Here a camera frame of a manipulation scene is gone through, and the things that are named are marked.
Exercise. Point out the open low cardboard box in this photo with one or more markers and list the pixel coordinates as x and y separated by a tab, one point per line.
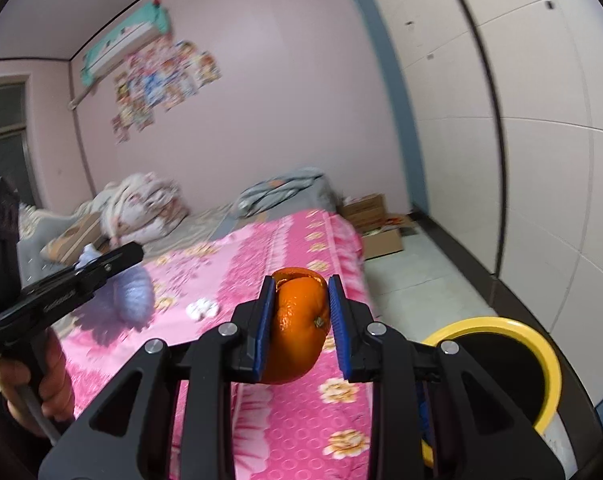
384	242

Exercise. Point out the orange peel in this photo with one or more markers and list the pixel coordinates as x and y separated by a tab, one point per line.
296	330

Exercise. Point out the person's left hand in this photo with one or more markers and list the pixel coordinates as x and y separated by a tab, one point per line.
54	375

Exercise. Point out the cluster of cartoon wall posters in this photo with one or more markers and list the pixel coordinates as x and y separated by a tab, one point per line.
161	85

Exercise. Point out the white wardrobe with black trim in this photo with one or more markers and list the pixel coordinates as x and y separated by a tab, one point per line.
546	135

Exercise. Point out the person's left forearm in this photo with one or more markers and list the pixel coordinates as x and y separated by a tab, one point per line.
6	445

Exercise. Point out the pink floral blanket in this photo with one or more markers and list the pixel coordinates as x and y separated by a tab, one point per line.
291	420

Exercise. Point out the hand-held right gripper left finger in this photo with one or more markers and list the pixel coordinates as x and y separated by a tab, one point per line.
263	332

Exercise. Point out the grey floral blanket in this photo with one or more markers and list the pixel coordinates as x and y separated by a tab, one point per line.
281	192

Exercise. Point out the brown striped pillow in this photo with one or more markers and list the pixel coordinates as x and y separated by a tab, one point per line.
74	237

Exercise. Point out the pale lavender plastic bag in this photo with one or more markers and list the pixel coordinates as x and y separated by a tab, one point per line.
131	295

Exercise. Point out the grey tufted headboard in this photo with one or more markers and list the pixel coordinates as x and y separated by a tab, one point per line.
31	255

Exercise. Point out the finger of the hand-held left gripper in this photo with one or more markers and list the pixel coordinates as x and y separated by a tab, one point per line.
114	260

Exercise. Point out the grey patterned bed sheet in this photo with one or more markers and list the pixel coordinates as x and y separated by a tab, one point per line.
201	222

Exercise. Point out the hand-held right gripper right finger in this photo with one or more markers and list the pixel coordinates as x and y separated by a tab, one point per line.
338	332

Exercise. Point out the wall air conditioner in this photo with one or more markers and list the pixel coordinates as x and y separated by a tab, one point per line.
126	40

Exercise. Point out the dark window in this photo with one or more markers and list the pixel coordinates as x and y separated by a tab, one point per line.
4	150

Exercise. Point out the crumpled white tissue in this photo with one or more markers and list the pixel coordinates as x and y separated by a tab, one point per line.
201	309

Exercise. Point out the yellow rimmed black trash can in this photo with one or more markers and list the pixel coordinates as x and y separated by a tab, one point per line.
501	375

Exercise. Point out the folded white floral quilt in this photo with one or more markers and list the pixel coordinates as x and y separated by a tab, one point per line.
141	205

